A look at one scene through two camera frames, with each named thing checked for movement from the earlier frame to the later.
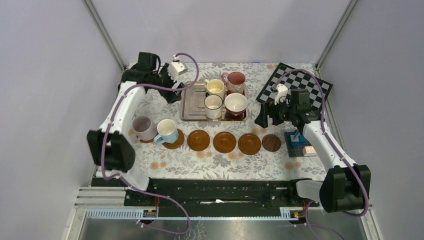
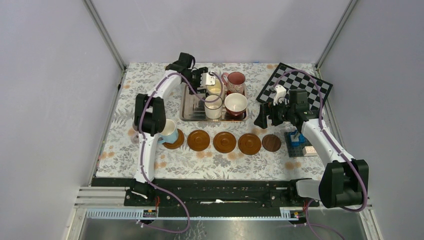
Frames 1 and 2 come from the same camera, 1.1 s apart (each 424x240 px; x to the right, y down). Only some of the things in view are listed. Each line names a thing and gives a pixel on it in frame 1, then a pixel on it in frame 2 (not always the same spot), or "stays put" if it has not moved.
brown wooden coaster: [198, 140] stays put
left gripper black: [171, 96] to [199, 72]
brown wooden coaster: [224, 142] stays put
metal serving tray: [192, 106] stays put
